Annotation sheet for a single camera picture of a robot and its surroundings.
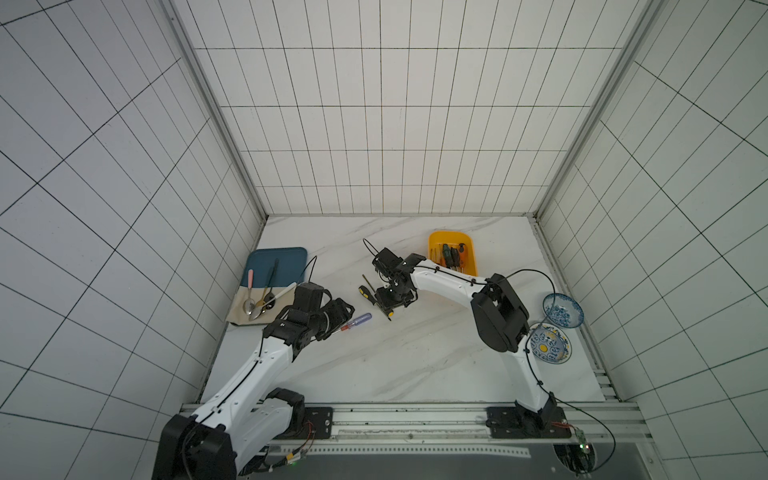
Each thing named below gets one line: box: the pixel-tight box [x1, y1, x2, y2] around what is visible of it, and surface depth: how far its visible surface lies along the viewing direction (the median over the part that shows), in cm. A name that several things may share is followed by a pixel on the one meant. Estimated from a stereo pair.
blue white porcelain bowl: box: [542, 293, 585, 329], surface depth 92 cm
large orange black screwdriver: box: [458, 243, 466, 273], surface depth 106 cm
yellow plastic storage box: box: [428, 230, 478, 276], surface depth 108 cm
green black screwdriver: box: [443, 244, 454, 269], surface depth 107 cm
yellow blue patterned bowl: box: [529, 322, 573, 365], surface depth 87 cm
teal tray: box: [241, 247, 308, 287], surface depth 108 cm
